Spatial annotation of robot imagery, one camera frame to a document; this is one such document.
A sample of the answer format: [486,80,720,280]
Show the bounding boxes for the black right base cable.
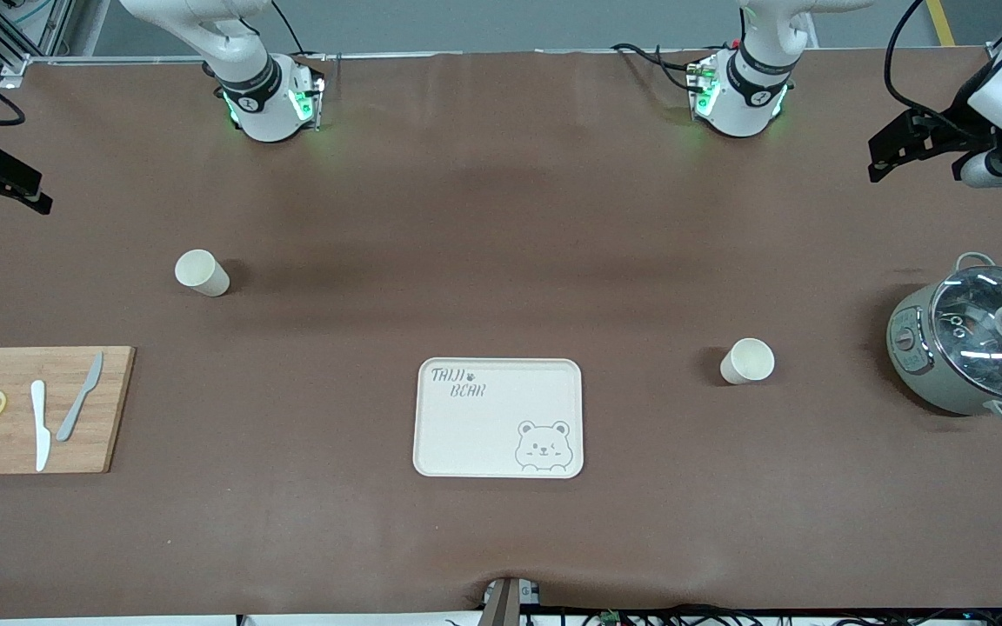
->
[268,0,328,62]

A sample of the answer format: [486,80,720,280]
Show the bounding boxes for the white tray with bear print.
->
[413,357,585,479]

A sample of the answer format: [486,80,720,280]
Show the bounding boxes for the aluminium frame with black struts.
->
[0,0,76,92]

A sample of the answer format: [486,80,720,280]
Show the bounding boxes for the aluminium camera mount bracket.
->
[482,576,544,626]

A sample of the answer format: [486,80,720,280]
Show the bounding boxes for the glass pot lid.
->
[932,265,1002,401]

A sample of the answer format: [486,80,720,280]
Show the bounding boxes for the brown table cover mat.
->
[0,50,1002,620]

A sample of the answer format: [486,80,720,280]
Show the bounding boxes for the white plastic knife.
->
[30,380,51,472]

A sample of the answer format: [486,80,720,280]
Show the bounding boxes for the black left base cables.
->
[610,42,712,93]

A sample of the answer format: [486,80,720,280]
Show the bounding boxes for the white plastic cup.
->
[719,338,776,385]
[175,250,231,297]

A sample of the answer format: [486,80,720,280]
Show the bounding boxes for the grey-green electric cooking pot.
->
[886,252,1002,425]

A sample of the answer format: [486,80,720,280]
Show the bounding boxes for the wooden cutting board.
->
[0,346,137,476]

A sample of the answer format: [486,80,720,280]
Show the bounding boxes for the grey plastic knife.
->
[56,351,105,443]

